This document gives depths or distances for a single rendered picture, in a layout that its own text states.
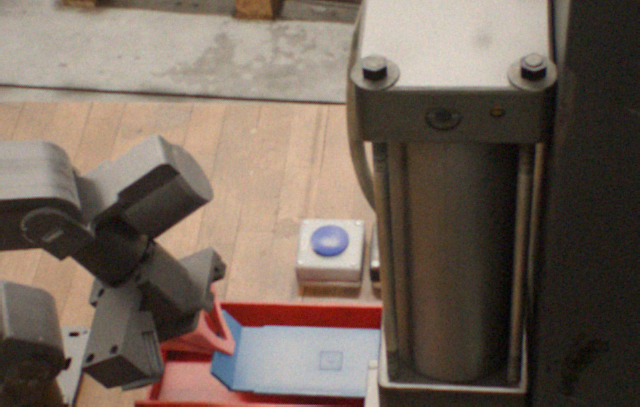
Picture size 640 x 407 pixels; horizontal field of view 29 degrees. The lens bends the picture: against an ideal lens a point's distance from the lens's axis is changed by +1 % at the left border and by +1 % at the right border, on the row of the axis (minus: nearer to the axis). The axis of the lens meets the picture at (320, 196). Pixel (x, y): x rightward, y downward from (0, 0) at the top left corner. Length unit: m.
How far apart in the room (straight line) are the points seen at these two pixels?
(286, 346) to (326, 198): 0.24
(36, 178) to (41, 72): 2.04
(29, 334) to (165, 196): 0.18
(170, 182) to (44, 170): 0.10
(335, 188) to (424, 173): 0.75
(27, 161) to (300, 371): 0.33
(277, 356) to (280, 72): 1.77
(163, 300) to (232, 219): 0.31
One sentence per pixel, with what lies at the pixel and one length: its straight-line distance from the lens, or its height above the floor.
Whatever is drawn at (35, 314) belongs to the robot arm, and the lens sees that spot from 1.11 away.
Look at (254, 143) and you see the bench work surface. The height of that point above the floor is 0.90.
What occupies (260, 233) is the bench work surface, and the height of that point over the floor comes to 0.90.
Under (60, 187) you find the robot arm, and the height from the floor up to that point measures 1.21.
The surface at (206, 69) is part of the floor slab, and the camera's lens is 2.91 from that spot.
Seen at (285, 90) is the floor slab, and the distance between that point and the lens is 2.82.
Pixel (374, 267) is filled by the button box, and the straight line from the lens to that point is 1.23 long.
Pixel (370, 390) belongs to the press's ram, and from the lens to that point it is 0.84.
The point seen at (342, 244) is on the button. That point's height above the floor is 0.94.
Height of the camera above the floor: 1.88
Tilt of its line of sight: 47 degrees down
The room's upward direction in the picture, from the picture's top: 7 degrees counter-clockwise
